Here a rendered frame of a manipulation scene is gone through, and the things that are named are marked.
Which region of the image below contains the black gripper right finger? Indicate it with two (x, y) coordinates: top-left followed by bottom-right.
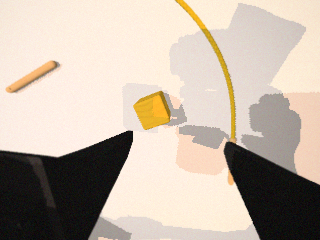
(223, 141), (320, 240)

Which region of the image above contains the wooden stick with yellow string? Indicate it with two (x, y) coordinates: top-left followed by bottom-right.
(175, 0), (236, 185)

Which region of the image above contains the light wooden stick with dark tip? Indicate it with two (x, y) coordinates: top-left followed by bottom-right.
(5, 61), (57, 93)

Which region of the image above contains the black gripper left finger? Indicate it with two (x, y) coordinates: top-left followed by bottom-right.
(0, 130), (133, 240)

